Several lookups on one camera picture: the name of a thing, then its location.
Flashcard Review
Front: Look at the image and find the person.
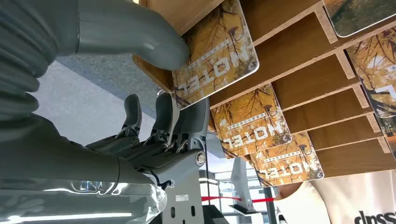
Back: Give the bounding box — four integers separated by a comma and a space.
274, 169, 396, 224

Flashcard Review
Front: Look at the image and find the red barrier tape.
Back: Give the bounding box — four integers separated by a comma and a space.
201, 196, 276, 204

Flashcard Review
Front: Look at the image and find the grey metal stand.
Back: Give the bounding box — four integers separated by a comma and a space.
230, 157, 259, 216

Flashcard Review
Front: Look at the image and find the wooden stepped card holder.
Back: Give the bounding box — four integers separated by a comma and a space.
132, 0, 396, 179

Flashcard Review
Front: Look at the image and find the ribbed grey right arm sleeve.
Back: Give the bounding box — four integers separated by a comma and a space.
0, 0, 78, 123

